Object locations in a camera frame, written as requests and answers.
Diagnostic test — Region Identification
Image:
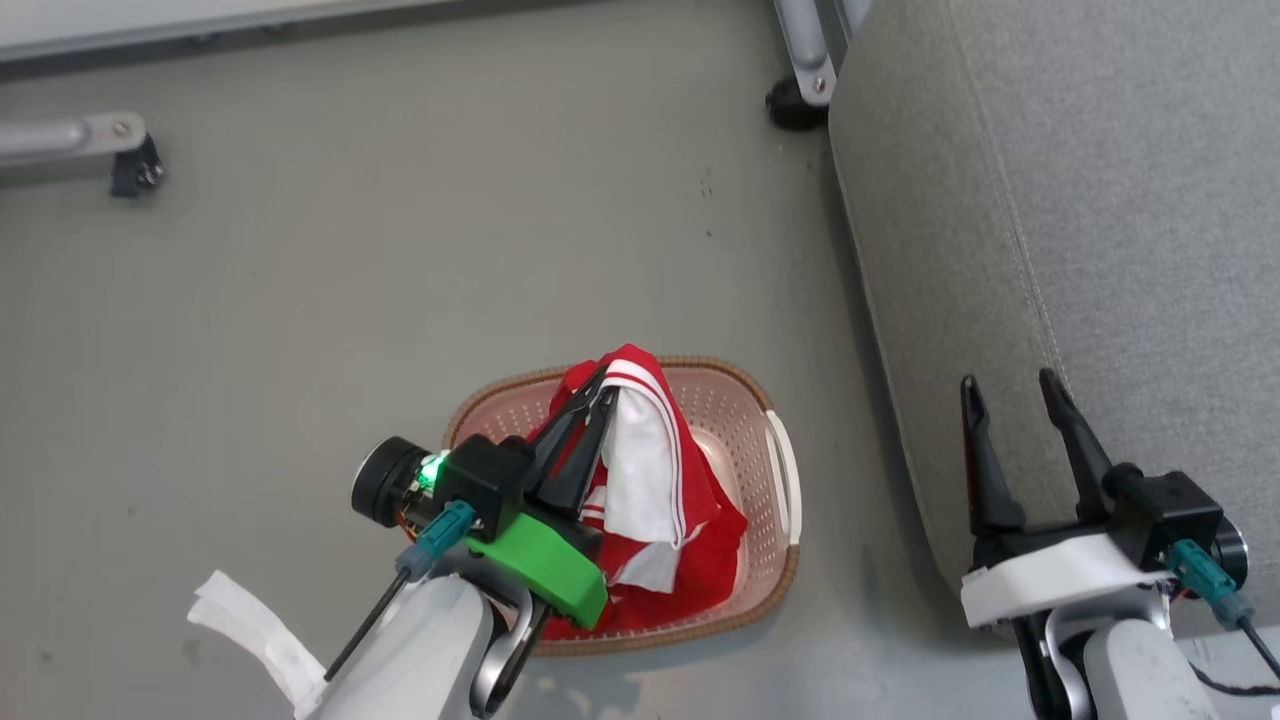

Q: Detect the red and white garment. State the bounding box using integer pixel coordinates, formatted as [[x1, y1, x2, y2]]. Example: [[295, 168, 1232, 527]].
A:
[[522, 343, 749, 641]]

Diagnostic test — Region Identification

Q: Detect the pink plastic laundry basket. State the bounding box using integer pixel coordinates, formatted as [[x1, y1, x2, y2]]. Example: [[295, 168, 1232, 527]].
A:
[[442, 355, 804, 658]]

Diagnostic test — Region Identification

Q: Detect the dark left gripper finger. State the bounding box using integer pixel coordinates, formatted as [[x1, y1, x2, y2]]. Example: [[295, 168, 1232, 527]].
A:
[[524, 364, 610, 487], [540, 386, 620, 521]]

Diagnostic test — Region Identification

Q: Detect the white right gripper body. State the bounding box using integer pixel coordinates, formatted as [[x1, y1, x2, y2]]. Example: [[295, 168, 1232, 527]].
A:
[[959, 518, 1173, 631]]

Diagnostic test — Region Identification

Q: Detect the black cable with teal plug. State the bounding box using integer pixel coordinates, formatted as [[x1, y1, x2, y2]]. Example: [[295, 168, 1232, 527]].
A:
[[1168, 538, 1280, 681], [322, 499, 477, 685]]

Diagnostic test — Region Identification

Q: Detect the grey metal leg with foot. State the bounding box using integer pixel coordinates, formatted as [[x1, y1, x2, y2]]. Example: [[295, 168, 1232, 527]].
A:
[[765, 0, 873, 132], [0, 110, 167, 199]]

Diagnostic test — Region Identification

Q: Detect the grey fabric sofa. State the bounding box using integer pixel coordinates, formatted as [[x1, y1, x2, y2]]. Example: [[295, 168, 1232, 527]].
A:
[[827, 0, 1280, 641]]

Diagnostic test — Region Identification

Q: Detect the white strap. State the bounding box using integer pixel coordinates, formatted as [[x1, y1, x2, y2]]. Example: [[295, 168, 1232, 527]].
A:
[[187, 570, 329, 719]]

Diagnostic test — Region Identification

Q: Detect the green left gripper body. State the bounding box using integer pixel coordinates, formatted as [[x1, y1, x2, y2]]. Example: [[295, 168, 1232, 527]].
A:
[[464, 507, 610, 631]]

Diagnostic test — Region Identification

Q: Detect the grey metal frame rail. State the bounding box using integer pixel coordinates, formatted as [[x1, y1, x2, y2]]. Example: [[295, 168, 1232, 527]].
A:
[[0, 0, 471, 65]]

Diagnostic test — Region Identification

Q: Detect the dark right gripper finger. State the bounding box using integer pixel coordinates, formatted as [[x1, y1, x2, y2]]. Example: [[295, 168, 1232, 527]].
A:
[[960, 374, 1028, 538], [1038, 367, 1119, 525]]

